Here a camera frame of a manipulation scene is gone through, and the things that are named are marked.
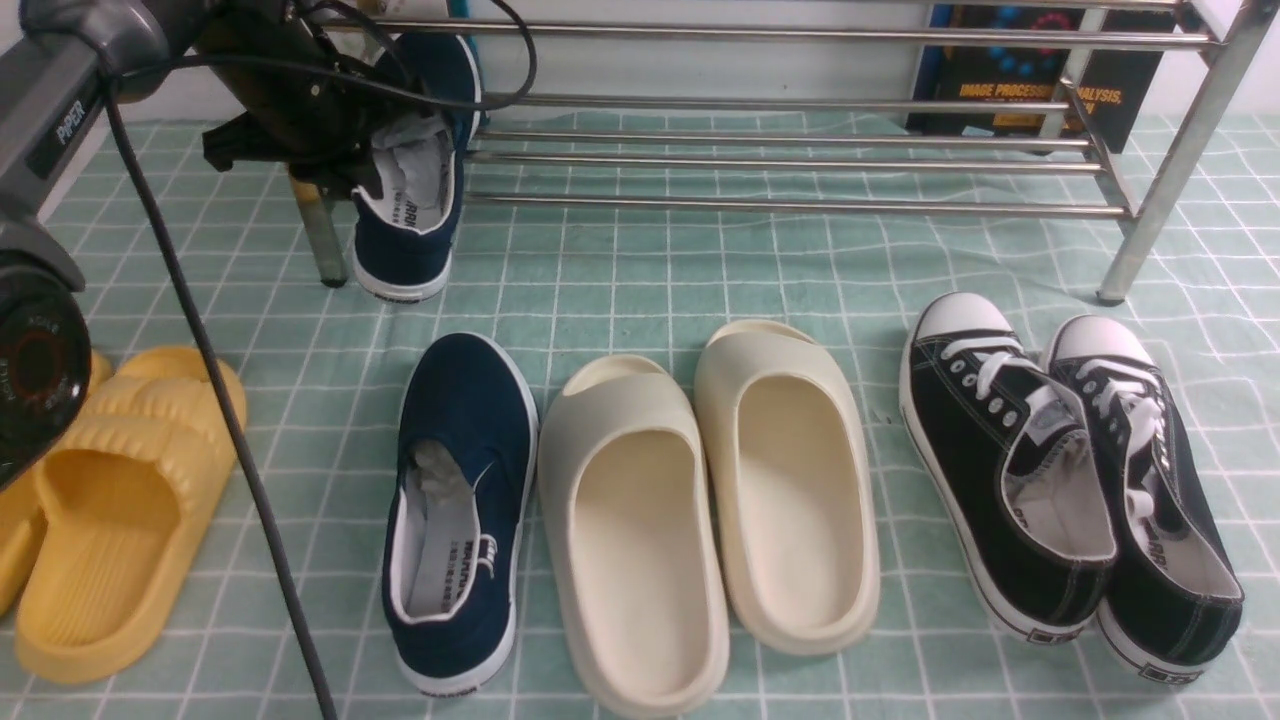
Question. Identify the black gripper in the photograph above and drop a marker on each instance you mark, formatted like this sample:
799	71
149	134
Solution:
303	99

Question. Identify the navy canvas shoe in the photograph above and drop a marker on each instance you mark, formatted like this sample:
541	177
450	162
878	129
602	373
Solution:
404	240
465	459

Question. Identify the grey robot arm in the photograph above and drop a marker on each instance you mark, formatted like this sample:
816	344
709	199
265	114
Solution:
73	58

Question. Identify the silver metal shoe rack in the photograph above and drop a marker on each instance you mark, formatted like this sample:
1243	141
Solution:
1069	144

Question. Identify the yellow slide slipper right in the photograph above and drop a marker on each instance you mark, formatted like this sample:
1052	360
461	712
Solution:
128	493

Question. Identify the yellow slide slipper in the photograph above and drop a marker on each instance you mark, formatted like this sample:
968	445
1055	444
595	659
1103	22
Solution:
23	522
128	493

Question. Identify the yellow slide slipper left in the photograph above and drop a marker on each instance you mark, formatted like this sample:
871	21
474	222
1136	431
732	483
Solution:
23	522

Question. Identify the cream foam slipper left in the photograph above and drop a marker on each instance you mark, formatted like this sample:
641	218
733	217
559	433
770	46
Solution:
624	494

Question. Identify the cream foam slipper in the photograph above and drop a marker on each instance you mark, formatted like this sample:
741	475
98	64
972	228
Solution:
786	454
624	494

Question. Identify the cream foam slipper right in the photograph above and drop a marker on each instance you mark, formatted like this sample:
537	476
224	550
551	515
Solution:
786	454

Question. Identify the black canvas sneaker left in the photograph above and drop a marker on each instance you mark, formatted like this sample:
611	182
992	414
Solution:
1011	453

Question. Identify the black canvas sneaker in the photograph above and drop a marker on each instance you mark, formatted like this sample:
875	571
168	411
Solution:
1173	602
1011	453

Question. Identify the dark image processing book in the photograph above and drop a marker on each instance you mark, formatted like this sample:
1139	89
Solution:
1113	86

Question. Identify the black canvas sneaker right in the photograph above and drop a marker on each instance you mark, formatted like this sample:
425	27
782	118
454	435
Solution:
1173	602

